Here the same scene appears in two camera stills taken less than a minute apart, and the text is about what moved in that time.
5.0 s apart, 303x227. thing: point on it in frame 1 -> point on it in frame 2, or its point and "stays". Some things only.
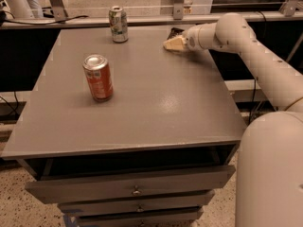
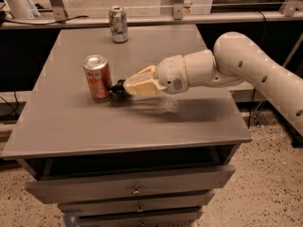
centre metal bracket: x=179 y=2 stays
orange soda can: x=98 y=73 stays
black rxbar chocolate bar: x=174 y=31 -> x=118 y=92
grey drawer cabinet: x=152 y=155 stays
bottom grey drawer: x=174 y=219 stays
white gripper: x=191 y=40 -> x=170 y=74
